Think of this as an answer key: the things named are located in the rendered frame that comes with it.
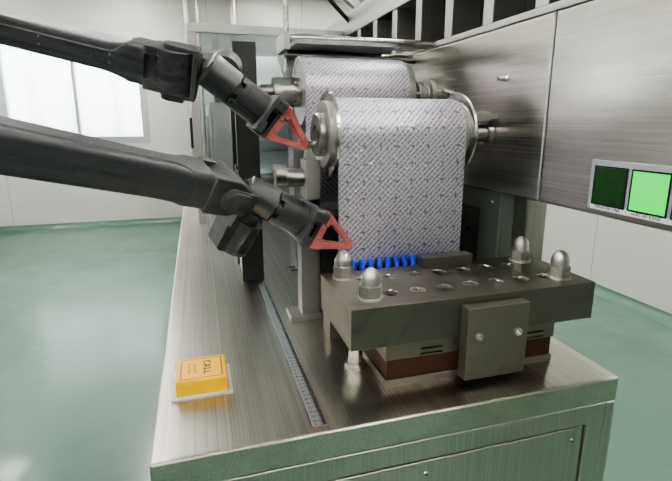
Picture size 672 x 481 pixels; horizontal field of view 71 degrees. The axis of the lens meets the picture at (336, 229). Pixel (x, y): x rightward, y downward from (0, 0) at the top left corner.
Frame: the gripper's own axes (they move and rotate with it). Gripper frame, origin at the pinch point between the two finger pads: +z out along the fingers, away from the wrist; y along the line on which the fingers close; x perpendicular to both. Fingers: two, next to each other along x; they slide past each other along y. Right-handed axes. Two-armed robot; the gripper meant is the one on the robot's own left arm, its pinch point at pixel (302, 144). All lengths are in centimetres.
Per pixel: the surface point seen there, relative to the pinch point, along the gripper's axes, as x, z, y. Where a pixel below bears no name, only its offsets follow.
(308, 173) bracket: -3.5, 3.9, 0.4
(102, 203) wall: -158, -12, -550
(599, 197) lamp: 17.0, 30.4, 31.8
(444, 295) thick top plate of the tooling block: -7.0, 22.4, 27.3
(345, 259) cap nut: -11.5, 11.9, 16.2
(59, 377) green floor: -154, 13, -164
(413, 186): 5.4, 18.2, 8.6
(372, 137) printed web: 7.3, 6.8, 7.9
